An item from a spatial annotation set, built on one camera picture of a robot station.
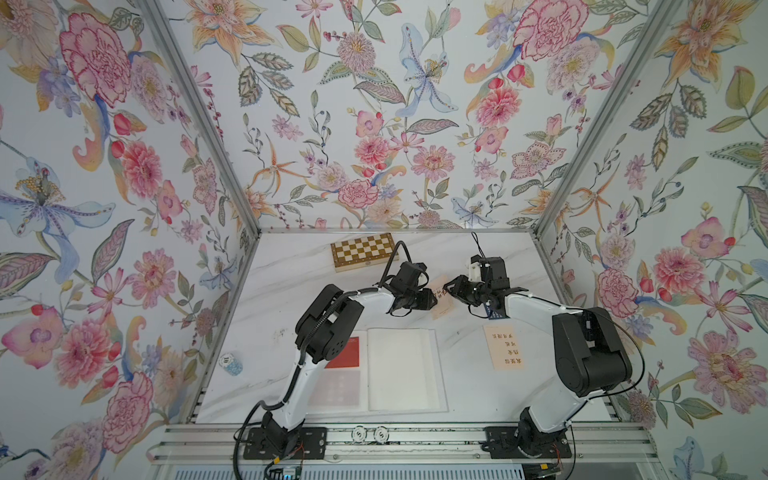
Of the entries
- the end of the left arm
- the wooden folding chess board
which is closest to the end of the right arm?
the end of the left arm

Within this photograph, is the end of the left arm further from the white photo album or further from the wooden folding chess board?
the wooden folding chess board

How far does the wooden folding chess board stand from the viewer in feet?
3.61

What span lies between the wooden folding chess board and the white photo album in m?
0.27

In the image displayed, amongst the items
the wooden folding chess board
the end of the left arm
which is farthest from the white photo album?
the wooden folding chess board

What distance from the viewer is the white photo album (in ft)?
2.67
